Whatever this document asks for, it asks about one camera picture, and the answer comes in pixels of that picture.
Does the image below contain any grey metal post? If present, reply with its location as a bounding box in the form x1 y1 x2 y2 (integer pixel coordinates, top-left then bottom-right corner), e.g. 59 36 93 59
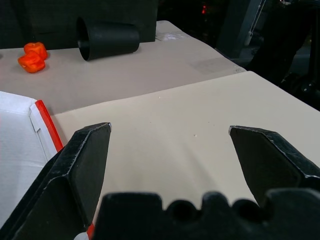
215 0 266 59

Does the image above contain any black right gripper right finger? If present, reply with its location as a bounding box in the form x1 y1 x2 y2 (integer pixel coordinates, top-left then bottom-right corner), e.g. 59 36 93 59
228 125 320 208

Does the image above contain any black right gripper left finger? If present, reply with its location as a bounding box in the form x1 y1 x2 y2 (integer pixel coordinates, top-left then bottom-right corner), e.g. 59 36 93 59
0 122 112 240

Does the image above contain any black plastic cup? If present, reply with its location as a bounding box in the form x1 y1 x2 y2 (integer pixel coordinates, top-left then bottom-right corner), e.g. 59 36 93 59
75 16 140 62

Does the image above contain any orange toy pepper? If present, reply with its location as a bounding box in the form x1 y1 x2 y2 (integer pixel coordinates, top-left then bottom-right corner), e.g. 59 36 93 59
17 51 46 74
23 42 49 60

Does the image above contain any white box with red edge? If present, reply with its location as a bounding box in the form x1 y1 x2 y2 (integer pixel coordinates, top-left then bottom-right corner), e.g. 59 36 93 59
0 90 96 240

